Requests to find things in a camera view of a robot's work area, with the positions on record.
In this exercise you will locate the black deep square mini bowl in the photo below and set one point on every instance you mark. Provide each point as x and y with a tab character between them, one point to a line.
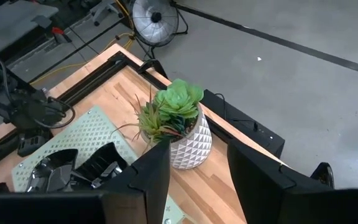
101	165

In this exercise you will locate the succulent in white patterned pot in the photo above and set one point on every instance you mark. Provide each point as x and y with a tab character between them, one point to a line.
191	146

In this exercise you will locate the green perforated metal shelf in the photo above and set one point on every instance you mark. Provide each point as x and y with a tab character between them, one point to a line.
85	133

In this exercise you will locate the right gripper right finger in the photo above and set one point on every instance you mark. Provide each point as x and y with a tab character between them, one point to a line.
259	193

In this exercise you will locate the black curved frame hook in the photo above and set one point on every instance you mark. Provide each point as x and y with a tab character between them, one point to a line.
152	67
322	174

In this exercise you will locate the grey office chair base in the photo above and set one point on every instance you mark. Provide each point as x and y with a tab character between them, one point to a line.
104	9

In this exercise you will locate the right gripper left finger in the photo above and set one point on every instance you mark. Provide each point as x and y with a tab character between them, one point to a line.
148	186

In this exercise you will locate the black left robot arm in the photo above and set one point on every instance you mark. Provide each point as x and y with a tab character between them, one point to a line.
26	105

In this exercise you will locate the black floor fan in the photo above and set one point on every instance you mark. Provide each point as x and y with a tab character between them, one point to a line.
155	21

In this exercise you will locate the black rounded wavy mini plate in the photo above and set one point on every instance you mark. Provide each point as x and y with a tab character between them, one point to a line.
54	174

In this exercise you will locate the red and black tool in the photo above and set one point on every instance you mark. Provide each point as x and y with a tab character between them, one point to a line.
59	32

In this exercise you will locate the black electronics box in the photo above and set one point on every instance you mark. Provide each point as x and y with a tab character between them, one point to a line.
244	124

